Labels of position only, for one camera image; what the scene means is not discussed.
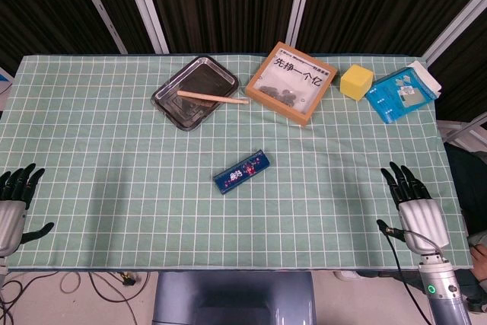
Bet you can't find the blue-grey robot torso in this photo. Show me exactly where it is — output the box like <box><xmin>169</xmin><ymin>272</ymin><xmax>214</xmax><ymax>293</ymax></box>
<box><xmin>151</xmin><ymin>271</ymin><xmax>317</xmax><ymax>325</ymax></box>

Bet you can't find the green checked tablecloth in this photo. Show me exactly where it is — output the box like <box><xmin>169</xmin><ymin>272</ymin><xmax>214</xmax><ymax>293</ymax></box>
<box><xmin>0</xmin><ymin>53</ymin><xmax>475</xmax><ymax>271</ymax></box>

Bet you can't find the yellow cube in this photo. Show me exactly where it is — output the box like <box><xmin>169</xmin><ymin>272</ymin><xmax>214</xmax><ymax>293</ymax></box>
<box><xmin>339</xmin><ymin>63</ymin><xmax>374</xmax><ymax>103</ymax></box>

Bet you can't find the blue rectangular box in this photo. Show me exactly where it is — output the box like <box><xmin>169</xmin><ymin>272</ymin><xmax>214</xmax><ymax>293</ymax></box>
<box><xmin>212</xmin><ymin>151</ymin><xmax>272</xmax><ymax>197</ymax></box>

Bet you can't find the white blue box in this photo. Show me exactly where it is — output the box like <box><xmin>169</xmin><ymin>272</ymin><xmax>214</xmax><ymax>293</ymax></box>
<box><xmin>0</xmin><ymin>66</ymin><xmax>15</xmax><ymax>94</ymax></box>

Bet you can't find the wooden stick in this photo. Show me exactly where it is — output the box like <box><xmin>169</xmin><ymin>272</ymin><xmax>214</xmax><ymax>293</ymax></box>
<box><xmin>177</xmin><ymin>90</ymin><xmax>250</xmax><ymax>106</ymax></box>

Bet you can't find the person in dark clothes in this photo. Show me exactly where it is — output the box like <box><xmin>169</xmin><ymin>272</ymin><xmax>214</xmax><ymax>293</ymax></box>
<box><xmin>443</xmin><ymin>142</ymin><xmax>487</xmax><ymax>314</ymax></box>

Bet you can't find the stainless steel tray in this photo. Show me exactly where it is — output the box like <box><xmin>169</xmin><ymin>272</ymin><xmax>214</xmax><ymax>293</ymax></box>
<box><xmin>151</xmin><ymin>55</ymin><xmax>240</xmax><ymax>133</ymax></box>

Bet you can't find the blue tissue pack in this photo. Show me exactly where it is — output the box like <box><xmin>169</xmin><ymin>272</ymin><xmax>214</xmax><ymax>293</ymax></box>
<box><xmin>364</xmin><ymin>60</ymin><xmax>443</xmax><ymax>125</ymax></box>

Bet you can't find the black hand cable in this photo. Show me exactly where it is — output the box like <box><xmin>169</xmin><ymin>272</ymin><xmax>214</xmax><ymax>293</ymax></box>
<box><xmin>384</xmin><ymin>227</ymin><xmax>444</xmax><ymax>325</ymax></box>

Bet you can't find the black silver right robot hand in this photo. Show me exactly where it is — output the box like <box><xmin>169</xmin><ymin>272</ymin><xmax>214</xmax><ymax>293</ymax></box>
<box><xmin>376</xmin><ymin>161</ymin><xmax>450</xmax><ymax>256</ymax></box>

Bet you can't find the black floor cable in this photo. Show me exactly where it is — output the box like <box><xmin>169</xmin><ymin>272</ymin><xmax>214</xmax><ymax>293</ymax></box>
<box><xmin>88</xmin><ymin>271</ymin><xmax>152</xmax><ymax>303</ymax></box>

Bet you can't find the silver aluminium profile rack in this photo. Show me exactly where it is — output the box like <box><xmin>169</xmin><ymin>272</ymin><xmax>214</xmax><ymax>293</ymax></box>
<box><xmin>436</xmin><ymin>111</ymin><xmax>487</xmax><ymax>151</ymax></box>

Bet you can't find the wooden picture frame with text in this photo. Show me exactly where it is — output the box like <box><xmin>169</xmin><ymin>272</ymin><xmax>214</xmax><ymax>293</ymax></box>
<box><xmin>244</xmin><ymin>40</ymin><xmax>339</xmax><ymax>127</ymax></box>

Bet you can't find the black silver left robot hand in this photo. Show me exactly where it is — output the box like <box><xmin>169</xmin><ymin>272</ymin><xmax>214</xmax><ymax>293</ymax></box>
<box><xmin>0</xmin><ymin>163</ymin><xmax>55</xmax><ymax>258</ymax></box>

